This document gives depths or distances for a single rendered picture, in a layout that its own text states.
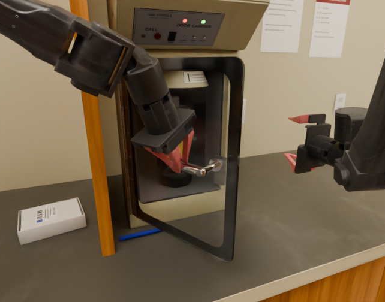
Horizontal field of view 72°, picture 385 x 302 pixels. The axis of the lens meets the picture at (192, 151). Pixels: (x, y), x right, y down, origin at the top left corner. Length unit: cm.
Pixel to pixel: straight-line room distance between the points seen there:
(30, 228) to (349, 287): 86
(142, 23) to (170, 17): 6
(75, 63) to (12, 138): 79
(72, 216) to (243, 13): 67
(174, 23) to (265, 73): 79
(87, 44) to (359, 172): 44
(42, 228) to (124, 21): 55
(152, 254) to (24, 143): 67
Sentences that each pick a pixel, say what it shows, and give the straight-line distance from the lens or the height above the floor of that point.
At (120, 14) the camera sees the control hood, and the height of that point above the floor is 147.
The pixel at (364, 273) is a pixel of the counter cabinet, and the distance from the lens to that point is 95.
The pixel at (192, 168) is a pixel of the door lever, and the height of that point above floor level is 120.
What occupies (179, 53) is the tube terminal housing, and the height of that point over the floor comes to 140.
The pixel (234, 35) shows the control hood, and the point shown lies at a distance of 69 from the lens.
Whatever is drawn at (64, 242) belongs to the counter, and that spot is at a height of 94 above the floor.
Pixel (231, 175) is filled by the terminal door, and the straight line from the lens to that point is 49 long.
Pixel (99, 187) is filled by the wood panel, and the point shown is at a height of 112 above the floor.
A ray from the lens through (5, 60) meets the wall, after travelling 111.
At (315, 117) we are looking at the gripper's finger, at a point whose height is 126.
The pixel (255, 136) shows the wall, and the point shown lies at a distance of 137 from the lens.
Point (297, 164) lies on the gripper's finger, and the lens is 68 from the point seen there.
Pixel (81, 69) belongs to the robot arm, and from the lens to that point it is 38.
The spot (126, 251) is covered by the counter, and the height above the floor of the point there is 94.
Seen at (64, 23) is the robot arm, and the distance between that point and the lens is 37.
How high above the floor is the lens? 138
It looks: 19 degrees down
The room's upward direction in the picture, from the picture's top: straight up
